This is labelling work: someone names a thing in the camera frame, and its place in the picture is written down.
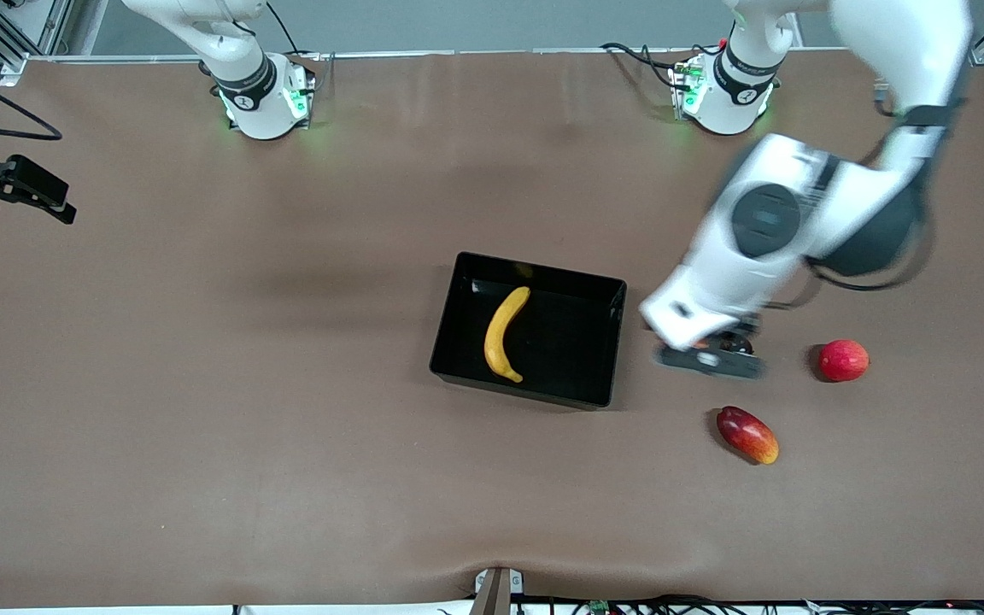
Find black rectangular plastic tray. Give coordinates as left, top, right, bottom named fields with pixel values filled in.
left=429, top=251, right=628, bottom=411

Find yellow banana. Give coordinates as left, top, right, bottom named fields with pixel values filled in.
left=483, top=286, right=532, bottom=384

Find red yellow mango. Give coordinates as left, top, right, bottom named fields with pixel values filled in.
left=716, top=406, right=780, bottom=466

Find plain red apple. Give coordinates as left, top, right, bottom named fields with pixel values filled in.
left=818, top=339, right=870, bottom=383

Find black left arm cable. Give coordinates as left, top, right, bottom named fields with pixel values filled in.
left=765, top=192, right=937, bottom=313

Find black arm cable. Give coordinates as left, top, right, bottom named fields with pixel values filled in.
left=765, top=192, right=937, bottom=313
left=0, top=60, right=63, bottom=142

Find black left base cable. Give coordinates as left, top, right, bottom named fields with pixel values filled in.
left=600, top=41, right=682, bottom=93

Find black base cable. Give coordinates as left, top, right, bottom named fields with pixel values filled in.
left=600, top=41, right=682, bottom=93
left=266, top=0, right=322, bottom=61

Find grey camera stand bracket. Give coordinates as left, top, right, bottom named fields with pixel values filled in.
left=473, top=566, right=525, bottom=615

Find black right base cable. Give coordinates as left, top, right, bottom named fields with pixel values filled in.
left=266, top=0, right=322, bottom=61

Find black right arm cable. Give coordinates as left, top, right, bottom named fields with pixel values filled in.
left=0, top=60, right=63, bottom=142

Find aluminium frame struts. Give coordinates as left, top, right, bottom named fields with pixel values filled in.
left=0, top=0, right=74, bottom=86

